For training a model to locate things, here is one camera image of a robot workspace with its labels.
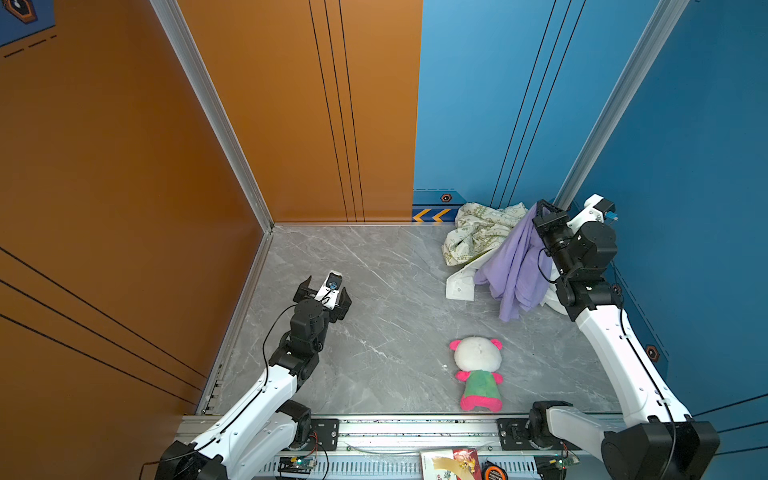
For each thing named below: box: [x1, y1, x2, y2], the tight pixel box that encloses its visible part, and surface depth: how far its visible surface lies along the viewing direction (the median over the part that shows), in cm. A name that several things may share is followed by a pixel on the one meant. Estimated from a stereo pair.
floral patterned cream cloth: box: [441, 202, 529, 266], surface depth 107 cm
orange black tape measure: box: [482, 460, 509, 480], surface depth 67 cm
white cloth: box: [446, 244, 501, 301], surface depth 102 cm
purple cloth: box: [474, 204, 552, 322], surface depth 81 cm
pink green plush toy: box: [450, 336, 504, 413], surface depth 80 cm
